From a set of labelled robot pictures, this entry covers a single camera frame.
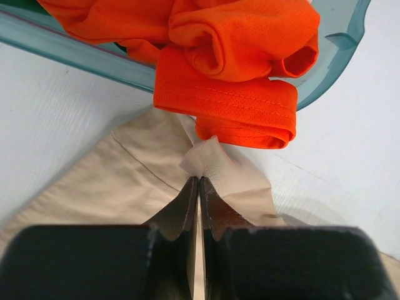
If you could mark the beige t shirt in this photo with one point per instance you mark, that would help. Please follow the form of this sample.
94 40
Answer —
139 168

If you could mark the orange t shirt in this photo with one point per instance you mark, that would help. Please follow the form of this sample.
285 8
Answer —
227 63

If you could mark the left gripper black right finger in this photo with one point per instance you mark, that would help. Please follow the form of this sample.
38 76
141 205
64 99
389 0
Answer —
245 261

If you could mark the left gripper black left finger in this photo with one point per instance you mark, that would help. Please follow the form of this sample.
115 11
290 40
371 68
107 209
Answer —
152 260

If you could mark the teal plastic basket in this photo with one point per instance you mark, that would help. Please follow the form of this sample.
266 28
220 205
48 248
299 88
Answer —
340 32

